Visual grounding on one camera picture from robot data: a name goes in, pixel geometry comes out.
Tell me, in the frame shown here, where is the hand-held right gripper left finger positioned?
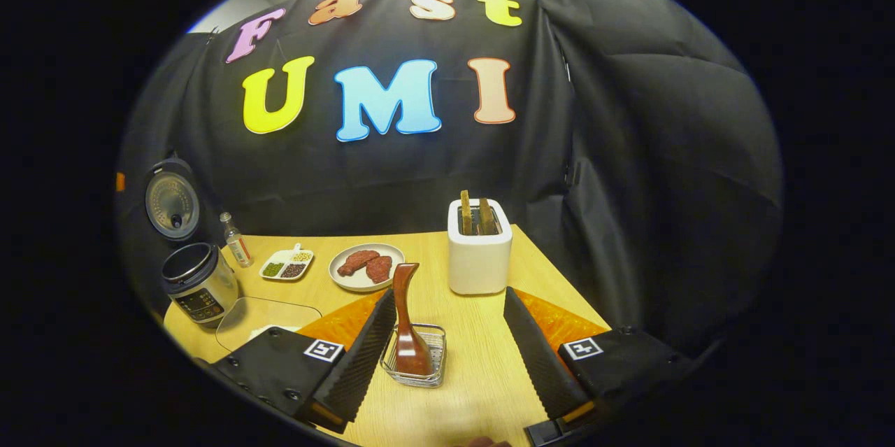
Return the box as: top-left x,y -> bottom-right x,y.
210,288 -> 398,434

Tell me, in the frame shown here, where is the black backdrop cloth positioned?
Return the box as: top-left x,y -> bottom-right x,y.
115,0 -> 784,357

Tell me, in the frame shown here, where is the brown wooden spoon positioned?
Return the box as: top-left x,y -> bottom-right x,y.
392,262 -> 434,376

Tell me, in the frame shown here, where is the small glass bottle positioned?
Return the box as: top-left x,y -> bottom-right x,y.
220,212 -> 254,269

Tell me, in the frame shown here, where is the white toaster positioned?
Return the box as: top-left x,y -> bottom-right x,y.
447,199 -> 513,295

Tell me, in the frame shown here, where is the red-brown meat piece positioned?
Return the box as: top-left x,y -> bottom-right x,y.
366,255 -> 393,285
337,250 -> 380,277

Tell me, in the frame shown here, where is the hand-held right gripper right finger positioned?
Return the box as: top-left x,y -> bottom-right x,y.
503,286 -> 700,427

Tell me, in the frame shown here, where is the black rice cooker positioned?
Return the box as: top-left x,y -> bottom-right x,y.
145,157 -> 240,329

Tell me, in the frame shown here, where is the divided white bean dish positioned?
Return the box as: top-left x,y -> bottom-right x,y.
259,243 -> 315,282

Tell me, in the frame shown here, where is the round white plate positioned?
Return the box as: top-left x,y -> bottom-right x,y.
329,243 -> 406,293

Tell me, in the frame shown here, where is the clear rice container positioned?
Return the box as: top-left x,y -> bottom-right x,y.
215,297 -> 324,353

